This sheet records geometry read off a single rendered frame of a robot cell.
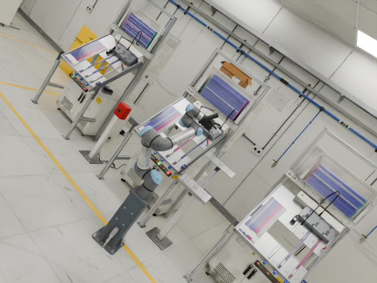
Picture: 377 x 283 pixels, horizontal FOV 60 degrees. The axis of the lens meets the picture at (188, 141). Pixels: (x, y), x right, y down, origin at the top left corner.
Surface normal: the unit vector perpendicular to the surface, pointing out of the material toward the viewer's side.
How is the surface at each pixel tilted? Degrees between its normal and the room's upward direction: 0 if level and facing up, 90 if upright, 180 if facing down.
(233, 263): 90
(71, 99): 90
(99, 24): 90
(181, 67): 90
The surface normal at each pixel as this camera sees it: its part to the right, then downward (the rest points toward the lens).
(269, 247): 0.11, -0.58
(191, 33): -0.44, -0.04
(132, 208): -0.26, 0.11
